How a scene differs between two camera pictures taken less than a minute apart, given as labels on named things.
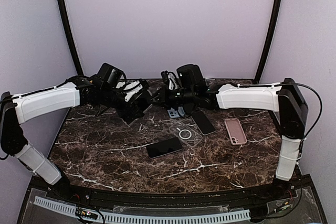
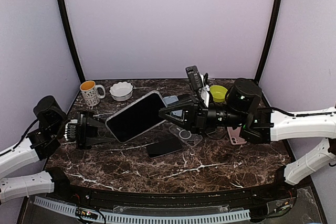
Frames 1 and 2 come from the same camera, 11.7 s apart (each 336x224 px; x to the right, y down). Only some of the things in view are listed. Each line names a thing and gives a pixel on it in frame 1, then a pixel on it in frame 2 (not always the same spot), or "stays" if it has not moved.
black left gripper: (129, 115) -> (82, 140)
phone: (164, 147) stays
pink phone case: (235, 132) stays
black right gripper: (161, 95) -> (193, 116)
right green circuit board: (281, 206) stays
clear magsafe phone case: (186, 134) stays
